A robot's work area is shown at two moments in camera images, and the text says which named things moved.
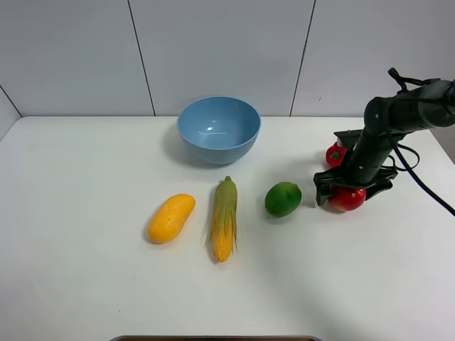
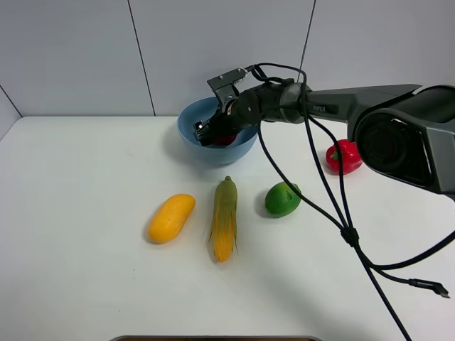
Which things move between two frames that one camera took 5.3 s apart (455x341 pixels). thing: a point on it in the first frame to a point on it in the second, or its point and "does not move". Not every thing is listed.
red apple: [345, 198] to [225, 140]
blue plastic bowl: [219, 130] does not move
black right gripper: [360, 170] to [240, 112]
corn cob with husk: [224, 231] does not move
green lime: [283, 198] does not move
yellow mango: [170, 217] does not move
